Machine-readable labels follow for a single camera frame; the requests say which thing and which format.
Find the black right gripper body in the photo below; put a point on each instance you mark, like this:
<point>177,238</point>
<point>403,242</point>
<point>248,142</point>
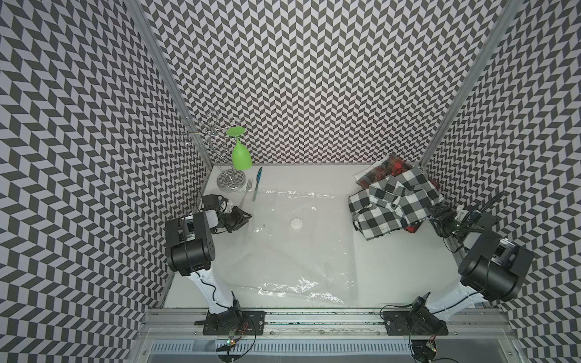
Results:
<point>449,222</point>

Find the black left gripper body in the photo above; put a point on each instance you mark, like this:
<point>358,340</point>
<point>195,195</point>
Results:
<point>231,221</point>

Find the black white plaid shirt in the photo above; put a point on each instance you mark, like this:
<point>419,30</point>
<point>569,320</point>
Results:
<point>393,203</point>

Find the red black buffalo plaid shirt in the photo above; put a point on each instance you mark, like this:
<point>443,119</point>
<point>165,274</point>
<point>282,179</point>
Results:
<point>398,165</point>

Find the clear plastic vacuum bag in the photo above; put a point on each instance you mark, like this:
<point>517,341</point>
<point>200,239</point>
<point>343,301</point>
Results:
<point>273,264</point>

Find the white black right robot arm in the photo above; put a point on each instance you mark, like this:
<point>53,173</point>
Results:
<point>490,266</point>

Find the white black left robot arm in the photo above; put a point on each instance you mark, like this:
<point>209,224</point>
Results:
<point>190,251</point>

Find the white round bag valve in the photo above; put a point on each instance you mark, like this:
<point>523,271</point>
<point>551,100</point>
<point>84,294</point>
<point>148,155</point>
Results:
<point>297,223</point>

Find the small clear fork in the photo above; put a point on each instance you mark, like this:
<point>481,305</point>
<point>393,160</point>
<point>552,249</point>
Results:
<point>248,188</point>

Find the blue green pen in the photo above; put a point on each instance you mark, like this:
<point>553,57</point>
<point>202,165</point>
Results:
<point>258,178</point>

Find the green plastic wine glass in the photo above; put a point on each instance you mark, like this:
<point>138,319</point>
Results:
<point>240,156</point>

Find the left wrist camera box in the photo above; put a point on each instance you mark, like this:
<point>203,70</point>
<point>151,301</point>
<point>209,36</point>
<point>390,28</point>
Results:
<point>214,202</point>

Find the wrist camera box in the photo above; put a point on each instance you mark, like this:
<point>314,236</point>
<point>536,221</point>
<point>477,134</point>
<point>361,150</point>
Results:
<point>214,202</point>
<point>465,214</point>

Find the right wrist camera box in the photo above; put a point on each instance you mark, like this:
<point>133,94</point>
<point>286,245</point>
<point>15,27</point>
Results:
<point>465,214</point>

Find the aluminium frame right floor rail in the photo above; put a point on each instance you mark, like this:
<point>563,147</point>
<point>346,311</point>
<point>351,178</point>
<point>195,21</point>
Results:
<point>454,297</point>

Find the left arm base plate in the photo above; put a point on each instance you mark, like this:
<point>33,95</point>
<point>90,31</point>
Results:
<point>250,321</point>

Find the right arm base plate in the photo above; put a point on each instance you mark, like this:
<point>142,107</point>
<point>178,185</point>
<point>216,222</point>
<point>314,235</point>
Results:
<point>415,323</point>

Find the left electronics board with wires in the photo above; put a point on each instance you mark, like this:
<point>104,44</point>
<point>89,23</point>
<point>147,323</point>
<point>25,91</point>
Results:
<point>240,342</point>

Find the electronics board with wires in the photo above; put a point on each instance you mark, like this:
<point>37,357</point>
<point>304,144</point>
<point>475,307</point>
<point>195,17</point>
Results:
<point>425,351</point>
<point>240,342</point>

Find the aluminium front rail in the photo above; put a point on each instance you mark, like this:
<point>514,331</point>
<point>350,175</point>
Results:
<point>328,323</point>

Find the right electronics board with wires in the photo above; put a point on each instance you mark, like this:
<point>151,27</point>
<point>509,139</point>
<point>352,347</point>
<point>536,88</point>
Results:
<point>425,351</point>

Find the aluminium frame corner post right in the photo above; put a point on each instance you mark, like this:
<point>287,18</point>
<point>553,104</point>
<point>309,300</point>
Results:
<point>509,12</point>

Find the aluminium frame corner post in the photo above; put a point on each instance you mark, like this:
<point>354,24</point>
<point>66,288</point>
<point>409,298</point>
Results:
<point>509,12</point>
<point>146,32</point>

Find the aluminium frame corner post left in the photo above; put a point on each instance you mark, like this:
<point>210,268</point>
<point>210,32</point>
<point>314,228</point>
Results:
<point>146,32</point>

